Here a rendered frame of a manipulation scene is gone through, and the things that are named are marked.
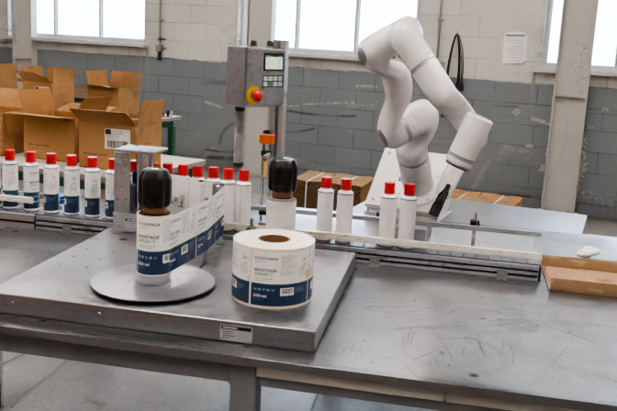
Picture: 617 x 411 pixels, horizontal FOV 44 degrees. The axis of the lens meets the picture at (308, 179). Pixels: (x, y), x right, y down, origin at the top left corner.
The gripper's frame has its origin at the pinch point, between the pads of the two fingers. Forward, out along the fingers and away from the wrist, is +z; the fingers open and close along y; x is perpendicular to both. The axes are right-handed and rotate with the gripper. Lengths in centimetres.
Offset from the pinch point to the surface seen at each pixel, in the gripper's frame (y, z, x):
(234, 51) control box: -2, -19, -78
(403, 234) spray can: 1.8, 11.0, -5.7
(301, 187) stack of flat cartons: -398, 109, -88
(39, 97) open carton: -165, 70, -219
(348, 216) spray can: 1.6, 13.5, -23.4
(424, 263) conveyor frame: 4.8, 15.8, 3.8
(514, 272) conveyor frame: 4.7, 6.5, 28.9
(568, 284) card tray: 12.2, 1.2, 42.6
